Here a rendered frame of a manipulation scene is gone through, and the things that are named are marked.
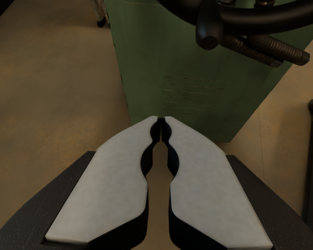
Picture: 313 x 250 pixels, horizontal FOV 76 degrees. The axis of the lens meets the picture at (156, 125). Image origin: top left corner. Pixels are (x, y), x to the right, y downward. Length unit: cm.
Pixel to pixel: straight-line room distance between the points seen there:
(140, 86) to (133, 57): 11
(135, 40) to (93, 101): 59
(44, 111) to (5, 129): 18
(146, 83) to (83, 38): 85
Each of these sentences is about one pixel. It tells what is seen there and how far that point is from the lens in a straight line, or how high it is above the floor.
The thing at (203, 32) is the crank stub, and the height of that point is 71.
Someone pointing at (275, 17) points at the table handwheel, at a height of 69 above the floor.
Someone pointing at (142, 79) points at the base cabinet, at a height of 37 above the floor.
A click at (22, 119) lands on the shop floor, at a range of 114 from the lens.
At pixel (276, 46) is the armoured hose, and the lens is 39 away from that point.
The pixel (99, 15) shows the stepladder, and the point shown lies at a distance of 143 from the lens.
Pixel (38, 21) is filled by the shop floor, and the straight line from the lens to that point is 165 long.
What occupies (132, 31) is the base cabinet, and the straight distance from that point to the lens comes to 50.
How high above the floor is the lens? 82
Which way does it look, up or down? 61 degrees down
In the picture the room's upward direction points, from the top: 1 degrees clockwise
